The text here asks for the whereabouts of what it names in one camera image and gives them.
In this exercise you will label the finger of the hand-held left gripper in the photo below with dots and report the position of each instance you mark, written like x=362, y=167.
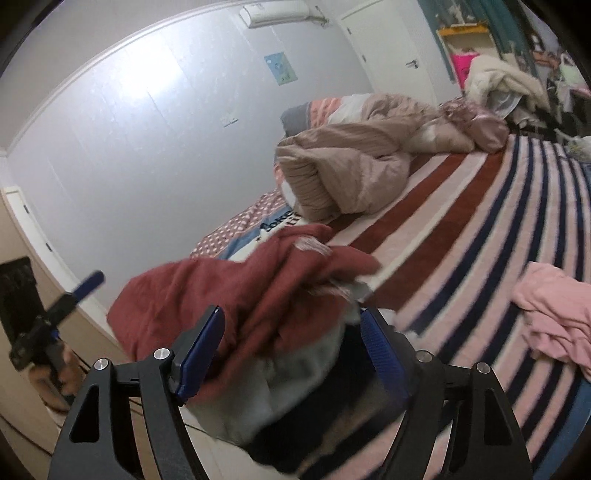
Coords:
x=85, y=286

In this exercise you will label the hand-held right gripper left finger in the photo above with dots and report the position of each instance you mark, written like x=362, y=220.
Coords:
x=198, y=355

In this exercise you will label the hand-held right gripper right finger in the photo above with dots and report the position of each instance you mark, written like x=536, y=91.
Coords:
x=383, y=355

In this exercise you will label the red knit garment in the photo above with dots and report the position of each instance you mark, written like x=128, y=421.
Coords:
x=258, y=295

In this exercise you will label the grey and dark clothes pile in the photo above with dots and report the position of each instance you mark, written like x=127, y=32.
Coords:
x=277, y=383

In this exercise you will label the cream clothes pile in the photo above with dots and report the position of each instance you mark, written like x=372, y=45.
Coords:
x=503, y=85

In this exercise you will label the person's left hand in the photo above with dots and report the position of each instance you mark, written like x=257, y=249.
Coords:
x=69, y=374

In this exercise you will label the dark navy cloth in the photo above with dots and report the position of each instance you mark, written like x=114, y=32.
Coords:
x=341, y=406

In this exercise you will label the red dotted printed pillow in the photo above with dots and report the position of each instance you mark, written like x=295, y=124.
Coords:
x=231, y=230

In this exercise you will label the striped bed sheet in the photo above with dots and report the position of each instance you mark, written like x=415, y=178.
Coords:
x=461, y=217

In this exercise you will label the pink garment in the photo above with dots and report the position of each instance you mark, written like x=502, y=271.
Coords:
x=554, y=314

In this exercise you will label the beige comforter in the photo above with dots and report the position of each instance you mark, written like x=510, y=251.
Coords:
x=364, y=157

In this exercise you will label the grey pink striped pillow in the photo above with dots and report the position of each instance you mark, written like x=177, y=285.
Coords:
x=323, y=110

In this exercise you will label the bright pink bag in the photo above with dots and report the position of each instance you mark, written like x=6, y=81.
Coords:
x=464, y=69

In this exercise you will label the white door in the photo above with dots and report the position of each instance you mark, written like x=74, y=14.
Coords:
x=392, y=50

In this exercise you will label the yellow shelf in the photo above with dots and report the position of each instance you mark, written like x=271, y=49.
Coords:
x=464, y=31

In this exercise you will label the white air conditioner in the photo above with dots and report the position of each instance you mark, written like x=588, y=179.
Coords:
x=277, y=11

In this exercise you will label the white wall switch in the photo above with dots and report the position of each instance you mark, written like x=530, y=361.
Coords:
x=229, y=121

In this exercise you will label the blue wall poster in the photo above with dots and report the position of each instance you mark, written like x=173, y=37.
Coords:
x=280, y=68

